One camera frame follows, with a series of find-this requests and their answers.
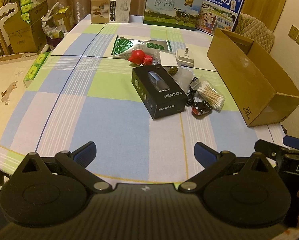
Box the red black small gadget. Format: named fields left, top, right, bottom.
left=192, top=101, right=213, bottom=116

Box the bag of cotton swabs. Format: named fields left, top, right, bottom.
left=197, top=80, right=225, bottom=112

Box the black Flyco shaver box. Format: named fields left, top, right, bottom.
left=132, top=65, right=187, bottom=120

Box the white plug adapter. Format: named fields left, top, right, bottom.
left=176, top=47, right=194, bottom=68

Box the red pig figurine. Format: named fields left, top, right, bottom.
left=128, top=49, right=153, bottom=66

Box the silver green tea pouch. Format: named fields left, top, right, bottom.
left=111, top=35, right=172, bottom=60

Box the open brown cardboard box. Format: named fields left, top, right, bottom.
left=207, top=28, right=299, bottom=127

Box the plaid bed sheet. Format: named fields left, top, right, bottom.
left=0, top=16, right=284, bottom=183

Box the green tissue pack row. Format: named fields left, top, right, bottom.
left=23, top=51, right=51, bottom=88

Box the quilted beige chair cover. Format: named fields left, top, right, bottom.
left=234, top=13, right=275, bottom=53

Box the cardboard box with tissue packs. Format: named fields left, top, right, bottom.
left=0, top=0, right=48, bottom=55

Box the blue milk carton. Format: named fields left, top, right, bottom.
left=196, top=0, right=245, bottom=36

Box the white beige product box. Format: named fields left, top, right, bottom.
left=91, top=0, right=131, bottom=24

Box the green pure milk carton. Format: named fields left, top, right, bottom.
left=143, top=0, right=203, bottom=30

